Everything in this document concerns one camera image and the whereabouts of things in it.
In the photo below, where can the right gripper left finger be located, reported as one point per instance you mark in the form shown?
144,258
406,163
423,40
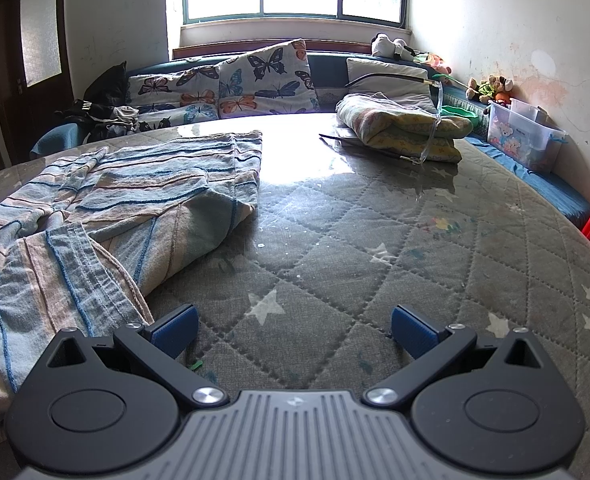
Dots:
173,332

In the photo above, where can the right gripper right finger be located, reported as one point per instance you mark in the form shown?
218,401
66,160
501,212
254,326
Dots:
413,333

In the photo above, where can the blue striped knit garment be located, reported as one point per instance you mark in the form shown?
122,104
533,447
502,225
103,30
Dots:
83,243

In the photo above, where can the folded yellow pastel blanket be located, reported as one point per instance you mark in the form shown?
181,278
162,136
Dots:
405,129

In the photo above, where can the blue plastic chair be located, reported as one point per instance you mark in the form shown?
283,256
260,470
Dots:
61,138

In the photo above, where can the green plastic basin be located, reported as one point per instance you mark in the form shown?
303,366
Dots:
456,111

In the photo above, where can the clear plastic storage bin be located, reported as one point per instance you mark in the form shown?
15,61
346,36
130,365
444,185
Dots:
533,145

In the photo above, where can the long butterfly print cushion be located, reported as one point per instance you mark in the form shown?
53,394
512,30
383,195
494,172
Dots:
175,99

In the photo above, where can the grey white plain pillow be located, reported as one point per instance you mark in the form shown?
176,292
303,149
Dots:
384,82

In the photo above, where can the black bag on sofa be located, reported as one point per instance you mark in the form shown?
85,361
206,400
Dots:
110,88

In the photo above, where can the brown monkey plush toy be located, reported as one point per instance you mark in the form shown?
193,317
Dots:
486,90

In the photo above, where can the upright butterfly print pillow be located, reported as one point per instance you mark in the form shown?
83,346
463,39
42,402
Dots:
270,81

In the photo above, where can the black white plush toy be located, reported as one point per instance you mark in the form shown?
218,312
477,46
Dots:
383,47

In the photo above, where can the dark wooden door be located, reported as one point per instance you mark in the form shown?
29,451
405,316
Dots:
35,79

